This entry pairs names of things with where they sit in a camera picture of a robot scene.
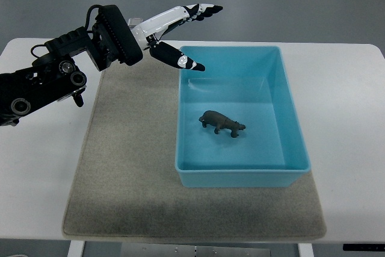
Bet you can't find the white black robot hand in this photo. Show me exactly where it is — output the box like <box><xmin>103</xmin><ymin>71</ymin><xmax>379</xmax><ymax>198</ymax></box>
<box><xmin>92</xmin><ymin>4</ymin><xmax>223</xmax><ymax>71</ymax></box>

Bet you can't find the brown toy hippo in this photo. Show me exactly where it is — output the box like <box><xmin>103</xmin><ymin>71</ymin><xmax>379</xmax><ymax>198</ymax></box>
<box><xmin>199</xmin><ymin>110</ymin><xmax>246</xmax><ymax>138</ymax></box>

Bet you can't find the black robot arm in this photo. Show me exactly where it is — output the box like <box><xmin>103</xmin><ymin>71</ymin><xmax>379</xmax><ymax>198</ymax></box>
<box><xmin>1</xmin><ymin>5</ymin><xmax>125</xmax><ymax>126</ymax></box>

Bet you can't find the blue plastic box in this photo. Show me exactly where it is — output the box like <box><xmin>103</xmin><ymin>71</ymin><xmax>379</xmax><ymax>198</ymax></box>
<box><xmin>175</xmin><ymin>46</ymin><xmax>310</xmax><ymax>188</ymax></box>

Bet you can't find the upper floor socket plate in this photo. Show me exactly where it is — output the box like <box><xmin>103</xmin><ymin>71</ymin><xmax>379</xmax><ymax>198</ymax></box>
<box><xmin>127</xmin><ymin>17</ymin><xmax>143</xmax><ymax>29</ymax></box>

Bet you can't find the grey felt mat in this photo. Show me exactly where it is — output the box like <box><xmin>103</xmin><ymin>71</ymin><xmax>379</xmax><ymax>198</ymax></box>
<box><xmin>63</xmin><ymin>55</ymin><xmax>326</xmax><ymax>243</ymax></box>

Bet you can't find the metal table crossbar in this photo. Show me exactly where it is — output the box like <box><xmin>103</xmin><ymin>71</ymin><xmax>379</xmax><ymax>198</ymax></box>
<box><xmin>120</xmin><ymin>244</ymin><xmax>271</xmax><ymax>257</ymax></box>

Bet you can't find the white left table leg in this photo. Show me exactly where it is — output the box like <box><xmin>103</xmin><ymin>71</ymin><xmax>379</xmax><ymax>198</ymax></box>
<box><xmin>67</xmin><ymin>240</ymin><xmax>85</xmax><ymax>257</ymax></box>

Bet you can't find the white table leg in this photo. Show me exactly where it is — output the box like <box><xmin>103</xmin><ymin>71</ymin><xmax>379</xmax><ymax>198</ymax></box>
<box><xmin>298</xmin><ymin>243</ymin><xmax>315</xmax><ymax>257</ymax></box>
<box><xmin>67</xmin><ymin>240</ymin><xmax>85</xmax><ymax>257</ymax></box>

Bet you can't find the white right table leg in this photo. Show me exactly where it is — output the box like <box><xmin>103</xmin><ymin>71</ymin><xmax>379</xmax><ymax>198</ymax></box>
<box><xmin>298</xmin><ymin>243</ymin><xmax>315</xmax><ymax>257</ymax></box>

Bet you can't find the black table control panel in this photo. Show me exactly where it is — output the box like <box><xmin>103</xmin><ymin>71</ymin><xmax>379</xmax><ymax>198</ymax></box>
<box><xmin>343</xmin><ymin>243</ymin><xmax>385</xmax><ymax>252</ymax></box>

